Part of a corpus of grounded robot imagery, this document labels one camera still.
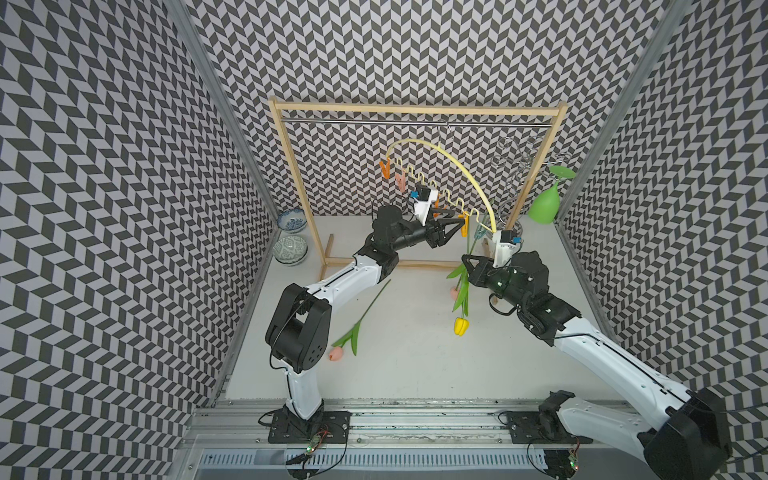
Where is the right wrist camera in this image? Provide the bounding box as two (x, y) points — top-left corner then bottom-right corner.
(492, 230), (522, 268)

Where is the yellow arched peg hanger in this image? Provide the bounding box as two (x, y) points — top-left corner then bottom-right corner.
(383, 138), (498, 234)

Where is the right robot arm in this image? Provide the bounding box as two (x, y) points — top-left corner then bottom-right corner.
(462, 251), (732, 479)

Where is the yellow orange clothes peg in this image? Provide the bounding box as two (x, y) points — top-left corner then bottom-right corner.
(459, 214), (469, 238)

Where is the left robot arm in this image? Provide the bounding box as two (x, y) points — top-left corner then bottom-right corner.
(265, 202), (465, 421)

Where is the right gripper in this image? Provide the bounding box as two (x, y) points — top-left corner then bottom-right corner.
(461, 253), (527, 310)

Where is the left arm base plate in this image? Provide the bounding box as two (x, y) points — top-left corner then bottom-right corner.
(268, 407), (351, 446)

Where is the green patterned bowl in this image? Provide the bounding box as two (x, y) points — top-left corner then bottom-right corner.
(272, 235), (309, 265)

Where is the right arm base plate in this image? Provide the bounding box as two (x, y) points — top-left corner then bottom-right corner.
(497, 410), (594, 445)

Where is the pink clothes peg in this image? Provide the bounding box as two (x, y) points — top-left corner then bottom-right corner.
(395, 173), (407, 193)

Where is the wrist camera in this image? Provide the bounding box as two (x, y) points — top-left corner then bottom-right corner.
(411, 184), (439, 226)
(492, 230), (522, 268)

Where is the aluminium front rail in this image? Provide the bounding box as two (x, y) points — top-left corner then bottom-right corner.
(168, 399), (644, 479)

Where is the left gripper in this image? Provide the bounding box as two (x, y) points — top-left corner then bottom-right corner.
(390, 206), (464, 251)

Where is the metal wire glass stand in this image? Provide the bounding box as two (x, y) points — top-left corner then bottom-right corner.
(492, 130), (577, 230)

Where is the wooden clothes rack frame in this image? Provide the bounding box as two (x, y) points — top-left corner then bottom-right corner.
(268, 97), (568, 279)

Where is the teal clothes peg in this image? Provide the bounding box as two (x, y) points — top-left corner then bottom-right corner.
(475, 215), (489, 239)

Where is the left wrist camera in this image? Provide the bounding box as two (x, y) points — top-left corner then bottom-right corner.
(411, 184), (439, 226)

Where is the metal rack rod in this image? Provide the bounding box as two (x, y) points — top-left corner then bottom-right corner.
(282, 118), (551, 129)

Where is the green plastic wine glass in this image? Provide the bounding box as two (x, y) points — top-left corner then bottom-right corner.
(528, 165), (577, 224)

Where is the blue patterned bowl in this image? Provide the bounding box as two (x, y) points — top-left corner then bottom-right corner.
(277, 207), (307, 234)

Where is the yellow tulip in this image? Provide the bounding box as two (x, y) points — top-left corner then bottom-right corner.
(446, 230), (481, 338)

